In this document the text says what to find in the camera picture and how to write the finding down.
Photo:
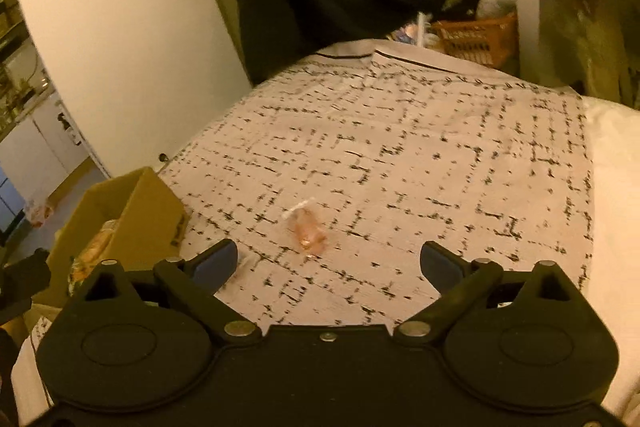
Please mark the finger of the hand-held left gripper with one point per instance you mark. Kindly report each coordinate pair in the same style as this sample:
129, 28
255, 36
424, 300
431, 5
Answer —
30, 269

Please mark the white kitchen cabinet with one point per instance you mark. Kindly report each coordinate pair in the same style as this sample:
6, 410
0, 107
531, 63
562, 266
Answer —
50, 142

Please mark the clear orange snack packet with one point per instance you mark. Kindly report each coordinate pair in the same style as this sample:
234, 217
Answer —
306, 232

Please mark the grey green door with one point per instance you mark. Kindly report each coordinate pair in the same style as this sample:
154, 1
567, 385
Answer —
220, 7

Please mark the brown cardboard box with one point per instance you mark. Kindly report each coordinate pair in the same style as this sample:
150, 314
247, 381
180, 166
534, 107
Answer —
150, 207

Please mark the orange plastic basket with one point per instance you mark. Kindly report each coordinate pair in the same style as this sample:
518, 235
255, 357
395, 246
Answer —
475, 39

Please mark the white bed sheet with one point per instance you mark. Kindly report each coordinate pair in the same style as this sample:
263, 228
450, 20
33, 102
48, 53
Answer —
615, 207

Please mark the printed checked blanket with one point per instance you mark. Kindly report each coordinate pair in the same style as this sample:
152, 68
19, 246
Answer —
400, 147

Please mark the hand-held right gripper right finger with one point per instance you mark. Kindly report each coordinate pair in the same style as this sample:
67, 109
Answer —
437, 264

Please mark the yellow snack packet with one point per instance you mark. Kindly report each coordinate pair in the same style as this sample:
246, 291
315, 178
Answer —
97, 244

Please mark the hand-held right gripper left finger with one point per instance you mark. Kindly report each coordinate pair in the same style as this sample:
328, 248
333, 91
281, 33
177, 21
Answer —
215, 262

